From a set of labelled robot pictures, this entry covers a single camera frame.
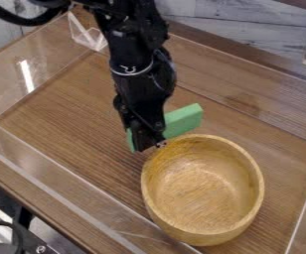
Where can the clear acrylic corner bracket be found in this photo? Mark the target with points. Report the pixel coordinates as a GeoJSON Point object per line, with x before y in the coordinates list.
{"type": "Point", "coordinates": [86, 37]}

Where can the green rectangular block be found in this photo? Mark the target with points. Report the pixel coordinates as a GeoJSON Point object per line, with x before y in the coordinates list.
{"type": "Point", "coordinates": [181, 121]}

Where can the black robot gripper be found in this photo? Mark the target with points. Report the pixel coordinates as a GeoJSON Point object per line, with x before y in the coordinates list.
{"type": "Point", "coordinates": [141, 94]}

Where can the black metal table leg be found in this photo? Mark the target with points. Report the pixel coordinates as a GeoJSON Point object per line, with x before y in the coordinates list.
{"type": "Point", "coordinates": [21, 220]}

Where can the brown wooden bowl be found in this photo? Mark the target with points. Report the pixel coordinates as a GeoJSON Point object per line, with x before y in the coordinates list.
{"type": "Point", "coordinates": [202, 189]}

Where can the clear acrylic front wall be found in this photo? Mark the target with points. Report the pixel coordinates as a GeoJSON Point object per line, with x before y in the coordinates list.
{"type": "Point", "coordinates": [102, 225]}

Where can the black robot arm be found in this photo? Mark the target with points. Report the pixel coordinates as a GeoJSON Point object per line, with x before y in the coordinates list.
{"type": "Point", "coordinates": [141, 65]}

